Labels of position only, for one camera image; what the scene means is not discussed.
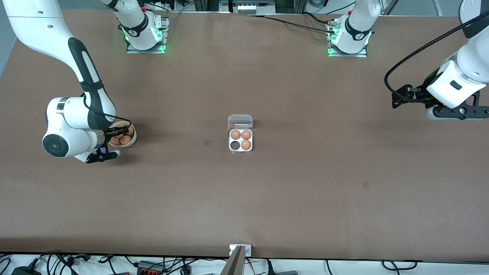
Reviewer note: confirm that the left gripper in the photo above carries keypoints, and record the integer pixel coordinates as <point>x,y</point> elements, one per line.
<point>419,94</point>

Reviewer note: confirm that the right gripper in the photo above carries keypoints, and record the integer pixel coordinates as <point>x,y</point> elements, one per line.
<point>111,133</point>

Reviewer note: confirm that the clear plastic egg carton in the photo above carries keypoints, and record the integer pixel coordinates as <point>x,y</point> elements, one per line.
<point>240,121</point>

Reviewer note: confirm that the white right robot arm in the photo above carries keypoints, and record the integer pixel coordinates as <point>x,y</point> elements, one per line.
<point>34,26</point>

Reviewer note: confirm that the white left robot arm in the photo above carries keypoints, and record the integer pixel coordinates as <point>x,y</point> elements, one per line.
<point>357,26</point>

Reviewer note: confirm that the black box orange connectors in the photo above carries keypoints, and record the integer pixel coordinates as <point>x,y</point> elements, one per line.
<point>147,266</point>

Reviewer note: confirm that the white round bowl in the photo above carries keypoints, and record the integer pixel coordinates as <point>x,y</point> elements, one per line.
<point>133,142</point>

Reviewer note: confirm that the black power adapter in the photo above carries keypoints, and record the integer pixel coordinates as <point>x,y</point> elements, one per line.
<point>23,272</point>

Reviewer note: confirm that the small metal mounting plate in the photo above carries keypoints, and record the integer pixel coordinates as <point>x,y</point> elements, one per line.
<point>248,251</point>

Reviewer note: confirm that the grey metal beam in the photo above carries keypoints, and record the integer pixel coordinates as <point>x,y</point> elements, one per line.
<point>233,265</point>

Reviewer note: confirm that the metal equipment rack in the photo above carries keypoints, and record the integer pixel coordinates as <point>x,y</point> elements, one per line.
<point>248,7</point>

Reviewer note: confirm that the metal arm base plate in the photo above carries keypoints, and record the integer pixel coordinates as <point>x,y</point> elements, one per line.
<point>361,55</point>
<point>133,50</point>

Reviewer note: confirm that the aluminium frame strut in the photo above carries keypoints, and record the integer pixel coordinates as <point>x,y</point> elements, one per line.
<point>438,8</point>

